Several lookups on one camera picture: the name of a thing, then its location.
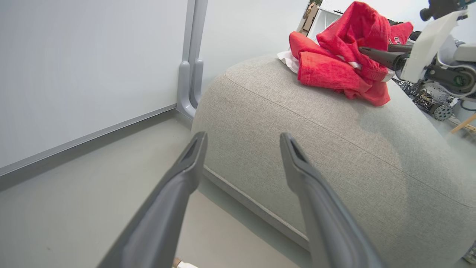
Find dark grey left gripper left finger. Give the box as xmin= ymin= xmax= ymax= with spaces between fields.
xmin=97 ymin=131 xmax=208 ymax=268

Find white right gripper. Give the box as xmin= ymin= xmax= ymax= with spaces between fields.
xmin=358 ymin=10 xmax=469 ymax=83

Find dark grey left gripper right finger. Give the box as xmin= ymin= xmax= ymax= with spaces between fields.
xmin=279 ymin=133 xmax=384 ymax=268

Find red garment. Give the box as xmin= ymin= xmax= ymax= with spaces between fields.
xmin=289 ymin=1 xmax=414 ymax=107

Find white cloth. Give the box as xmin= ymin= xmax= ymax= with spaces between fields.
xmin=277 ymin=50 xmax=300 ymax=74

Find grey fabric sofa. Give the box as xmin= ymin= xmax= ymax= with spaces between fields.
xmin=191 ymin=52 xmax=476 ymax=268

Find black machine with wheel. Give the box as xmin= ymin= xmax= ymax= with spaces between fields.
xmin=400 ymin=80 xmax=455 ymax=122

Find white shelf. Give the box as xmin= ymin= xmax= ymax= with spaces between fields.
xmin=307 ymin=7 xmax=345 ymax=40

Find brown cardboard boxes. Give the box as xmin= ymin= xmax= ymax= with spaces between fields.
xmin=299 ymin=0 xmax=321 ymax=36

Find wooden bar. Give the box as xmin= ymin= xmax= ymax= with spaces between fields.
xmin=451 ymin=114 xmax=476 ymax=135

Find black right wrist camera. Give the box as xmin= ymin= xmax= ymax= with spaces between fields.
xmin=420 ymin=0 xmax=470 ymax=21

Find grey partition bottom rail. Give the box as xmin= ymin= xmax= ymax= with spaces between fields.
xmin=0 ymin=103 xmax=177 ymax=178

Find grey partition post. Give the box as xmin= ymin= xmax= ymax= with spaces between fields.
xmin=176 ymin=0 xmax=197 ymax=120
xmin=189 ymin=0 xmax=209 ymax=109

